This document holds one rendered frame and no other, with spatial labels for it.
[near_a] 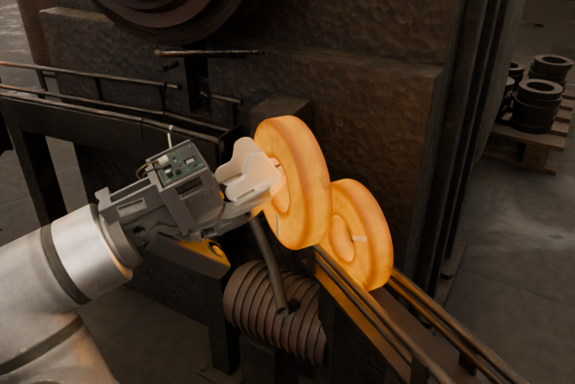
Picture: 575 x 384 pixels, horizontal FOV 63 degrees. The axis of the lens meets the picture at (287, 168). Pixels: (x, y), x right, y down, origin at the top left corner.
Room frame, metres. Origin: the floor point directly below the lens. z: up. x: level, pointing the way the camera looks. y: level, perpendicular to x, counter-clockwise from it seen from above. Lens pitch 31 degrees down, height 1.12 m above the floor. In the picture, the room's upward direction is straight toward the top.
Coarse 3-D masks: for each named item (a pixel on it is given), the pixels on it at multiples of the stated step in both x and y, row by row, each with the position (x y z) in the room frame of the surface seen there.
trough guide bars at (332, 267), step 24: (312, 264) 0.53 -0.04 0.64; (336, 264) 0.48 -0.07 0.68; (360, 288) 0.43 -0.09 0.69; (408, 288) 0.43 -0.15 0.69; (384, 312) 0.39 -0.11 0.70; (384, 336) 0.37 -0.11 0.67; (408, 336) 0.35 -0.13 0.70; (456, 336) 0.37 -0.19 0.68; (408, 360) 0.34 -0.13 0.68; (432, 360) 0.32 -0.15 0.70; (480, 360) 0.33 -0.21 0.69
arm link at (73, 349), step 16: (80, 320) 0.34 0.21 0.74; (64, 336) 0.31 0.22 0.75; (80, 336) 0.32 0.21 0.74; (32, 352) 0.29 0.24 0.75; (48, 352) 0.29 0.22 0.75; (64, 352) 0.30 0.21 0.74; (80, 352) 0.31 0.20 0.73; (96, 352) 0.32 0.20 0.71; (0, 368) 0.28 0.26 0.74; (16, 368) 0.28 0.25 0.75; (32, 368) 0.28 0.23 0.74; (48, 368) 0.28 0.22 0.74; (64, 368) 0.29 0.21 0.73; (80, 368) 0.29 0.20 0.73; (96, 368) 0.30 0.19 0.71
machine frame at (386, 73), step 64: (64, 0) 1.20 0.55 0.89; (320, 0) 0.86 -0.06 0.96; (384, 0) 0.80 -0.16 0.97; (448, 0) 0.75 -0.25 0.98; (64, 64) 1.15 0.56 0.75; (128, 64) 1.03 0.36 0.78; (192, 64) 0.97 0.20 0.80; (256, 64) 0.86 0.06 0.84; (320, 64) 0.80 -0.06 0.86; (384, 64) 0.76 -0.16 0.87; (448, 64) 0.78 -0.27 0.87; (192, 128) 0.95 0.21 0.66; (320, 128) 0.80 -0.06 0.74; (384, 128) 0.74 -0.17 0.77; (448, 128) 0.81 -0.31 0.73; (384, 192) 0.73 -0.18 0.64; (448, 192) 0.99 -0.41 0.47; (256, 256) 0.87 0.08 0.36; (448, 256) 1.17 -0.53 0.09
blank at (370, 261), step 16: (336, 192) 0.53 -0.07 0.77; (352, 192) 0.51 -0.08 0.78; (368, 192) 0.51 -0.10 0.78; (336, 208) 0.52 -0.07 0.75; (352, 208) 0.49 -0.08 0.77; (368, 208) 0.49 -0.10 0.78; (336, 224) 0.55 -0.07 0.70; (352, 224) 0.49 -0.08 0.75; (368, 224) 0.47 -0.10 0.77; (384, 224) 0.47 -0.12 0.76; (336, 240) 0.54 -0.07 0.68; (368, 240) 0.46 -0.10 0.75; (384, 240) 0.46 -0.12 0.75; (336, 256) 0.52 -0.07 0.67; (352, 256) 0.51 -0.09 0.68; (368, 256) 0.45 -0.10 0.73; (384, 256) 0.45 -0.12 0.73; (352, 272) 0.48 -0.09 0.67; (368, 272) 0.45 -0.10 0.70; (384, 272) 0.45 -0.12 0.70; (368, 288) 0.45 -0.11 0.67
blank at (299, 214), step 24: (264, 120) 0.50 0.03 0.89; (288, 120) 0.48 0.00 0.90; (264, 144) 0.50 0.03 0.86; (288, 144) 0.44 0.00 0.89; (312, 144) 0.44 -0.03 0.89; (288, 168) 0.44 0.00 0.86; (312, 168) 0.42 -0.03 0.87; (288, 192) 0.49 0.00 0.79; (312, 192) 0.41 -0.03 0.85; (288, 216) 0.43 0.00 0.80; (312, 216) 0.40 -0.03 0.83; (288, 240) 0.43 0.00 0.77; (312, 240) 0.41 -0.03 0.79
